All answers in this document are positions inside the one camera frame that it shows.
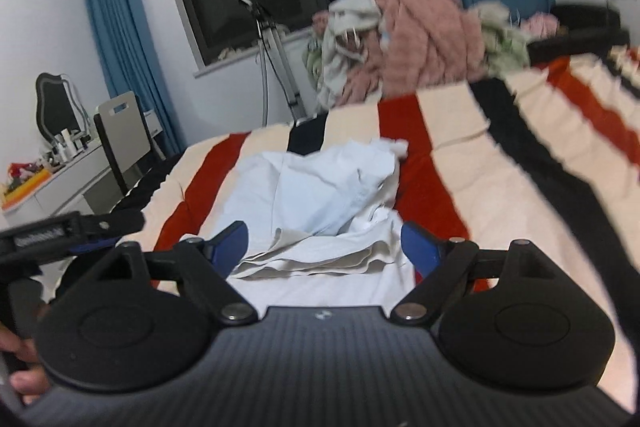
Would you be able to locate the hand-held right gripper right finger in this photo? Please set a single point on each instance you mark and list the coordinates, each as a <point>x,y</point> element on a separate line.
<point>420,249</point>

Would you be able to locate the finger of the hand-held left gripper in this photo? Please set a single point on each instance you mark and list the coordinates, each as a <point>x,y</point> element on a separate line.
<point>115,222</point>

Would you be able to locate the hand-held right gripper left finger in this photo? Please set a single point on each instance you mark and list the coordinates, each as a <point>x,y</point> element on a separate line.
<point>232,247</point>

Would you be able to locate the white t-shirt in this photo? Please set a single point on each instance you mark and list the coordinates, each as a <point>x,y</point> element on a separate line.
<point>310,192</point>

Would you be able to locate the person's left hand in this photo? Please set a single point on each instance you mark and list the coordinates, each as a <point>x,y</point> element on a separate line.
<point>25,384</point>

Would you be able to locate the white dressing desk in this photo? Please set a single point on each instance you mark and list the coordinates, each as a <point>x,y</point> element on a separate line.
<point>75,187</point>

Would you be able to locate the orange tray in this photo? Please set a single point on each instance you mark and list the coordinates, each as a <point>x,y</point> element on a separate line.
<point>25,187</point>

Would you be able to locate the group of cosmetic bottles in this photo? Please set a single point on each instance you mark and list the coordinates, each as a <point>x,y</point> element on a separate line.
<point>65,144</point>

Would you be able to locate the beige and black chair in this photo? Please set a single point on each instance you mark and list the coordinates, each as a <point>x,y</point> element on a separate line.
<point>122,127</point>

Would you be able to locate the striped fleece blanket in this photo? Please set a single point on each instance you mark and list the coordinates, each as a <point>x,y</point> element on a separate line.
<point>500,167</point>

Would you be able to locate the wavy framed mirror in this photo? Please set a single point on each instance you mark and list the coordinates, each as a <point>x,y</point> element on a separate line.
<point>55,107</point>

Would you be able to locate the beige plush toy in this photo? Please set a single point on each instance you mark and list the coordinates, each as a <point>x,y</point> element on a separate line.
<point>230,53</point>

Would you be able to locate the silver garment steamer stand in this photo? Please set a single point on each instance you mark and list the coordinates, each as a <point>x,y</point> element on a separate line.
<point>280,57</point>

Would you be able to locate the pink fluffy robe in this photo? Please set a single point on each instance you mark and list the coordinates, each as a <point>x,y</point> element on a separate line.
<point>425,42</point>

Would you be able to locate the cream cloth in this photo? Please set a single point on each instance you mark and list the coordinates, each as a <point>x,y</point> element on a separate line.
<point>492,12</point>

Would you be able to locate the grey hoodie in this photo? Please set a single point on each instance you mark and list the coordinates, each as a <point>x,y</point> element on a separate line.
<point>350,7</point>

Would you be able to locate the pink cloth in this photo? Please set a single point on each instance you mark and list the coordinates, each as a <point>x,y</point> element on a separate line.
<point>540,23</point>

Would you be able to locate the black armchair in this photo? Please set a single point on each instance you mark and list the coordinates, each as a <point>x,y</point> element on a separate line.
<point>585,17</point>

